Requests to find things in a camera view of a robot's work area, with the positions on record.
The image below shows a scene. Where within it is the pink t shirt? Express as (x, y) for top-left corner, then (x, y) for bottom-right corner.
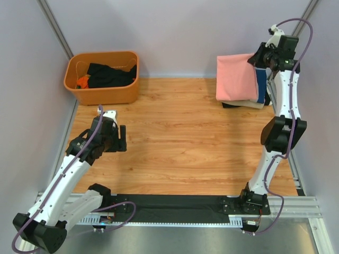
(216, 53), (258, 101)

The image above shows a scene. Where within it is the orange plastic basket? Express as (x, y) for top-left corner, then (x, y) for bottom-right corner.
(64, 51), (140, 105)

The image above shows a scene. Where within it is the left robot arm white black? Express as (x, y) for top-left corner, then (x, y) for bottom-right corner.
(13, 111), (127, 253)

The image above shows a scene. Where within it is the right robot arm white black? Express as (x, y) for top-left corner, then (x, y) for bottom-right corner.
(238, 35), (307, 214)

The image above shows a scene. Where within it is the folded navy printed t shirt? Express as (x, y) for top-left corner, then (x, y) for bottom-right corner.
(255, 69), (267, 104)

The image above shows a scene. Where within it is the folded black t shirt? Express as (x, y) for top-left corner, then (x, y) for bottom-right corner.
(221, 89), (271, 108)

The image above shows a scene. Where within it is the folded beige t shirt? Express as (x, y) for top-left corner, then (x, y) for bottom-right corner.
(223, 100), (264, 109)

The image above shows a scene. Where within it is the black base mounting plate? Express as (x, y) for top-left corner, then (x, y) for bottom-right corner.
(107, 194), (271, 223)

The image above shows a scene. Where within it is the orange garment in basket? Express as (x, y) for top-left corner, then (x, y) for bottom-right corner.
(76, 76), (90, 89)

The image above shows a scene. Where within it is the black garment in basket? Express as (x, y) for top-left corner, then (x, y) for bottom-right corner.
(87, 63), (137, 88)

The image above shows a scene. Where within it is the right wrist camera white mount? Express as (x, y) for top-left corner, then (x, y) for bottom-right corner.
(265, 24), (285, 48)

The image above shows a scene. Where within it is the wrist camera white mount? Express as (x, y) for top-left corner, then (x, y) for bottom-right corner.
(265, 24), (285, 48)
(97, 109), (118, 124)

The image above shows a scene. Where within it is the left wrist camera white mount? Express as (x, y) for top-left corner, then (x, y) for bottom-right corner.
(97, 109), (118, 124)

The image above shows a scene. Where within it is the white slotted cable duct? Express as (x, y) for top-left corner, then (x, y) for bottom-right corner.
(76, 213), (243, 229)

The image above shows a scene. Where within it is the aluminium frame rail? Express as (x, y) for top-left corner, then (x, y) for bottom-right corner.
(31, 192), (323, 220)

